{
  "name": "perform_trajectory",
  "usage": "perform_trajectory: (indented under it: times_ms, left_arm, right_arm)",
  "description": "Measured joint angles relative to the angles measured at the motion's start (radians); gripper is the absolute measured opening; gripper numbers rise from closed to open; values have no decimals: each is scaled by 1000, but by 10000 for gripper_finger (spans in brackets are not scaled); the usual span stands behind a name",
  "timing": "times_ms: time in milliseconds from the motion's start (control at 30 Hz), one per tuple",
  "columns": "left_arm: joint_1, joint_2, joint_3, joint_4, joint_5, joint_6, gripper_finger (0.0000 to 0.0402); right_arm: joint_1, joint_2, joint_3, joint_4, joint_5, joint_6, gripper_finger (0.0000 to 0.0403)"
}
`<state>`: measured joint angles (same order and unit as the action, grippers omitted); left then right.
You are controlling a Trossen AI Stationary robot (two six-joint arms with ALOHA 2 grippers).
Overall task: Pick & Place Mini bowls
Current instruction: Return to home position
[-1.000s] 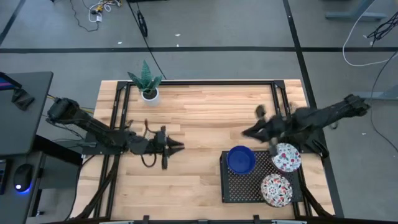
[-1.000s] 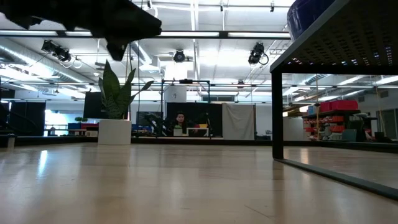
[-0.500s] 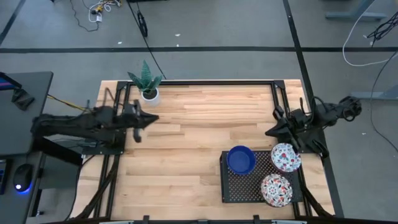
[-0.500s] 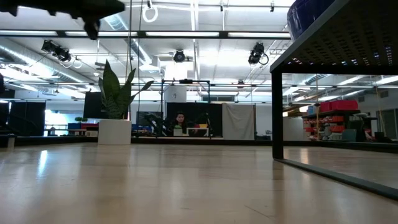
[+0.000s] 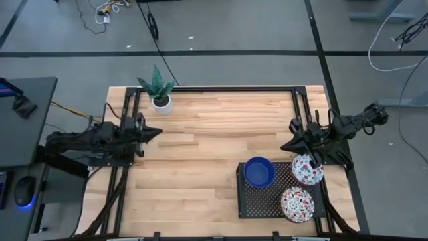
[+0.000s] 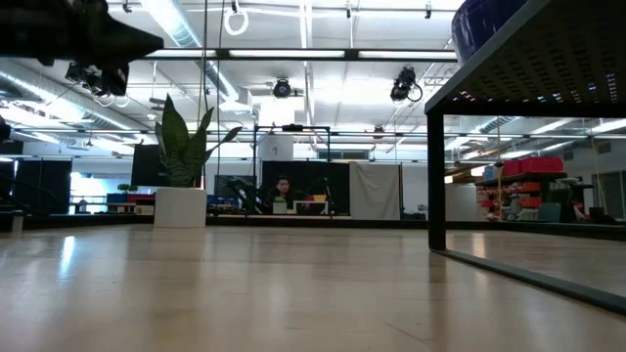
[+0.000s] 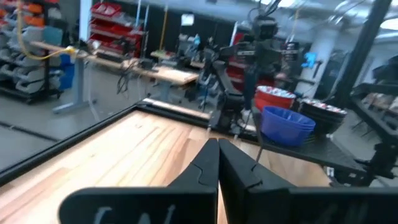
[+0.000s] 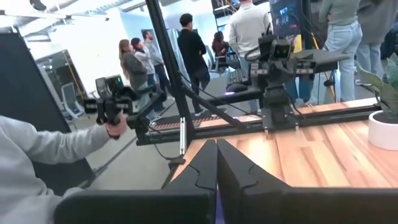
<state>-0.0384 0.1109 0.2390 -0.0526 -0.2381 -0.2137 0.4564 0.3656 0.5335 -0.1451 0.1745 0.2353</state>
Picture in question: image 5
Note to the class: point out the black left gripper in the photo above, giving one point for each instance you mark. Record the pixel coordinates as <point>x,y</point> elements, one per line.
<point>133,134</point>

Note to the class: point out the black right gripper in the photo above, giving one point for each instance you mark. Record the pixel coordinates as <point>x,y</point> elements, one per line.
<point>314,139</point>

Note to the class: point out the red bowl apple print inside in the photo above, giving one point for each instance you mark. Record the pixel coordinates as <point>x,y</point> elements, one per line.
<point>302,172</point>

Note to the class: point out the blue plastic bowl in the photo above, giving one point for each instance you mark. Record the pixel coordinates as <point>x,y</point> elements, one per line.
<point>259,172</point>

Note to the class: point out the black bowl floral print inside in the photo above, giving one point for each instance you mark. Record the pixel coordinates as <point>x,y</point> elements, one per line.
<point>297,204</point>

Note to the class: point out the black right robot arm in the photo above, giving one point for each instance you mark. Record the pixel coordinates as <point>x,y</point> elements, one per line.
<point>354,122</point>

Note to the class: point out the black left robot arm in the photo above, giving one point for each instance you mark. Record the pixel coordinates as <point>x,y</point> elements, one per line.
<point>77,142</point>

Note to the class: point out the white plant pot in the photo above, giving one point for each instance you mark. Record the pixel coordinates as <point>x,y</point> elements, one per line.
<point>164,107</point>

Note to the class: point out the green snake plant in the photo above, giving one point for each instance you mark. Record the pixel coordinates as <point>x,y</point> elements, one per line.
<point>157,85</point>

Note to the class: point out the black perforated metal rack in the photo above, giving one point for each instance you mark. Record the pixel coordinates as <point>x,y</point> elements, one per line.
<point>261,204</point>

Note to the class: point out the grey desk foot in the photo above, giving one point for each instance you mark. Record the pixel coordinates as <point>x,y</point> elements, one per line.
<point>381,17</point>
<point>401,102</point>

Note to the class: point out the dark grey desk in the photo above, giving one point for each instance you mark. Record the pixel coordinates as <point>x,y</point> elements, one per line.
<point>10,221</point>
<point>30,127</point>

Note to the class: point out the black monitor with stand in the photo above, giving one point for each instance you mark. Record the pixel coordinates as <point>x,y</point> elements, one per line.
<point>23,107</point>

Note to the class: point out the black computer mouse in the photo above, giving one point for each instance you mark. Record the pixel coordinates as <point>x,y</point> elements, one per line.
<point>24,190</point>

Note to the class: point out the black aluminium table frame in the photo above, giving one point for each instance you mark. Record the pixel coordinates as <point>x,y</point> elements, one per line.
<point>234,89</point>

